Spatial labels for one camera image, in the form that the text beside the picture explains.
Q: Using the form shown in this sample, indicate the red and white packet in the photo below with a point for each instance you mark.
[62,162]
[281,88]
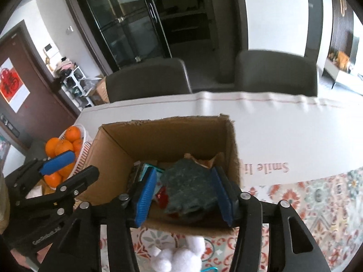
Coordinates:
[162,197]

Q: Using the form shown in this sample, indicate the dark green cloth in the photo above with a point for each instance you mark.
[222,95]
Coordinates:
[190,187]

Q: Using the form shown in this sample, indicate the white shoe rack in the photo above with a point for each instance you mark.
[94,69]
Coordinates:
[76,87]

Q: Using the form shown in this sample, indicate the white slatted plastic basket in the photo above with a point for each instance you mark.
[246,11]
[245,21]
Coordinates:
[83,150]

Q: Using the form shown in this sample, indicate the door lock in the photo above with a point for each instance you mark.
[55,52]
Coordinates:
[10,125]

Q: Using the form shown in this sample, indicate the white plush toy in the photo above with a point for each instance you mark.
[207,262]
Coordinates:
[178,255]

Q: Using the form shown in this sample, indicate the pile of bags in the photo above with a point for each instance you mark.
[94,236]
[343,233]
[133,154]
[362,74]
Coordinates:
[64,66]

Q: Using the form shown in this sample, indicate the red and white door poster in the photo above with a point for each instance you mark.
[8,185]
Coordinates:
[12,85]

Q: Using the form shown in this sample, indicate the teal tissue pack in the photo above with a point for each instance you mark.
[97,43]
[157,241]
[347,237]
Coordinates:
[153,167]

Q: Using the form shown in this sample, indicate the pile of oranges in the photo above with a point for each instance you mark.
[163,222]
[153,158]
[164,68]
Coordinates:
[63,147]

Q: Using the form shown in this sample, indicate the grey upholstered chair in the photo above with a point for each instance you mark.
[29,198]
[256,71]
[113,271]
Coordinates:
[275,72]
[147,79]

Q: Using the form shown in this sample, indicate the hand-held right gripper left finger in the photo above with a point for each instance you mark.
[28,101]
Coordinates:
[145,195]

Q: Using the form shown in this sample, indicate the white media console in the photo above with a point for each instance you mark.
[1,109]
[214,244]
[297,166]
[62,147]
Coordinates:
[343,76]

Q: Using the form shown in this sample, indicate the cardboard box on floor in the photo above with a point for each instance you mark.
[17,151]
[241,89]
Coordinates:
[100,90]

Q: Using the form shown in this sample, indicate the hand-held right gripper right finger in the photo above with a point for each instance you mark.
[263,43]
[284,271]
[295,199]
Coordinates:
[224,199]

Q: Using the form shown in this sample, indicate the brown entrance door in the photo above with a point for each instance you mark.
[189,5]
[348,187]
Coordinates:
[37,90]

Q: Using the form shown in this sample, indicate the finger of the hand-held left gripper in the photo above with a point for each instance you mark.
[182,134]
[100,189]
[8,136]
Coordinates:
[76,182]
[56,162]

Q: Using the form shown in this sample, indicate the blue carabiner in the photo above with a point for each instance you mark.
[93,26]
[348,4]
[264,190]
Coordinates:
[209,270]

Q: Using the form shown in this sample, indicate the black glass door cabinet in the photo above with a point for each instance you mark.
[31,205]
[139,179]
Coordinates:
[124,19]

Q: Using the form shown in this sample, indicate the patterned table runner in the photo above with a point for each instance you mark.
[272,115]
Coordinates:
[306,204]

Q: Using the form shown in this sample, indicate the wall light switch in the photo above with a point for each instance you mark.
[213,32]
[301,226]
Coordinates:
[69,29]

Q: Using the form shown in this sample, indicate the brown cardboard box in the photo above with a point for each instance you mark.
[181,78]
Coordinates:
[170,138]

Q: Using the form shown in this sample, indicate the yellow bag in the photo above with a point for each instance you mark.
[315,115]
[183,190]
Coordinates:
[343,59]

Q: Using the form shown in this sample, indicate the white wall intercom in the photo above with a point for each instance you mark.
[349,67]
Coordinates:
[50,50]

